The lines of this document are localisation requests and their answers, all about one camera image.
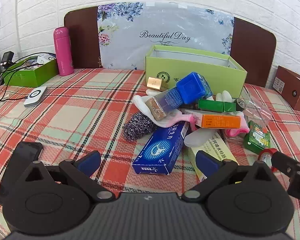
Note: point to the black power adapter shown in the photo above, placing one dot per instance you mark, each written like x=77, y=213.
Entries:
x=7, y=58

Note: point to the black tape roll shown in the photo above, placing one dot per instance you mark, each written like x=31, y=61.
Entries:
x=240, y=104

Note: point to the small white box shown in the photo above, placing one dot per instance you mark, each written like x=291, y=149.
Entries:
x=46, y=58

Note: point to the plain green small box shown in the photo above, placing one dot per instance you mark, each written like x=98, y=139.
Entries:
x=212, y=105

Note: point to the clear plastic container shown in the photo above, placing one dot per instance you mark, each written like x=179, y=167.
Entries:
x=258, y=111

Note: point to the large light green box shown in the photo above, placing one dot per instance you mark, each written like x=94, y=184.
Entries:
x=215, y=77

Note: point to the floral plastic package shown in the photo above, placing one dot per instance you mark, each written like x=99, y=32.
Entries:
x=165, y=25

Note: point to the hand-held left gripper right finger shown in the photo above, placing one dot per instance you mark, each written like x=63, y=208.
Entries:
x=206, y=163

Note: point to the white glove pink cuff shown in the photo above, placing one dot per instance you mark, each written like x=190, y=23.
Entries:
x=142, y=103
x=197, y=138

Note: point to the blue medicine box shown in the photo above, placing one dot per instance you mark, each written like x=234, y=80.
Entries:
x=160, y=150

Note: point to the blue silver long box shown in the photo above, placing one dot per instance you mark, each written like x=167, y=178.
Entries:
x=165, y=101

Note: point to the plaid bedsheet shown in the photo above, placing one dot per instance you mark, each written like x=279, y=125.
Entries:
x=77, y=120

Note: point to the white yellow medicine box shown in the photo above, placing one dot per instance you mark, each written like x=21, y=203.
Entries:
x=216, y=142

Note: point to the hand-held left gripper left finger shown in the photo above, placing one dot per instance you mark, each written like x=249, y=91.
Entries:
x=88, y=163

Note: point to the red tape roll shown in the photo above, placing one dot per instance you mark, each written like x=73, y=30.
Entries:
x=263, y=156

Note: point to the steel wool scrubber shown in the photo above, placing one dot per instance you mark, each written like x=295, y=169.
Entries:
x=138, y=126

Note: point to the small green storage box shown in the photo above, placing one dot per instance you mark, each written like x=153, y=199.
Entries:
x=40, y=76

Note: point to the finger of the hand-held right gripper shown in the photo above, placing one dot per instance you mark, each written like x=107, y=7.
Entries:
x=285, y=161

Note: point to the brown cardboard box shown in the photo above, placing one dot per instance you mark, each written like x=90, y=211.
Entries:
x=287, y=90

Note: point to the orange white box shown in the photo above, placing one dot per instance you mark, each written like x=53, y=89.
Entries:
x=220, y=120

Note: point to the dark green printed packet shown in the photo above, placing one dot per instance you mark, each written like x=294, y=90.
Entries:
x=256, y=137

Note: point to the small gold box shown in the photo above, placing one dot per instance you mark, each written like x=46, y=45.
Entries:
x=156, y=83

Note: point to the blue cube box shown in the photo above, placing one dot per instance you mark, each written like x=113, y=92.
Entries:
x=191, y=88

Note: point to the black smartphone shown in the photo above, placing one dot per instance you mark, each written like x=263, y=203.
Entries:
x=22, y=152

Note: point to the pink thermos bottle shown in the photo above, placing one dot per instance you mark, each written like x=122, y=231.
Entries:
x=63, y=52

